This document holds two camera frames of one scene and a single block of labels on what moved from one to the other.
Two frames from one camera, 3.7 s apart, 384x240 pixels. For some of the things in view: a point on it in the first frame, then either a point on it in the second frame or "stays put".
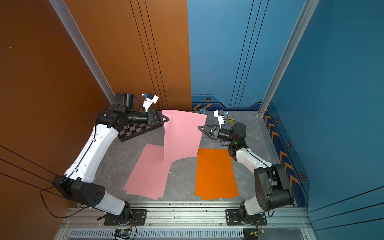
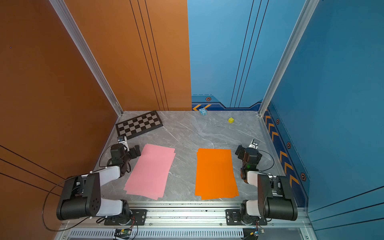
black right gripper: x=215 y=133 -> x=243 y=151
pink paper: x=182 y=135 -> x=148 y=178
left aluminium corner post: x=64 y=13 stays put
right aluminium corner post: x=299 y=29 stays put
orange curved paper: x=215 y=177 stays put
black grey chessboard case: x=127 y=131 stays put
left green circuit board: x=123 y=233 stays put
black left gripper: x=151 y=116 -> x=134 y=155
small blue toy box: x=203 y=111 stays put
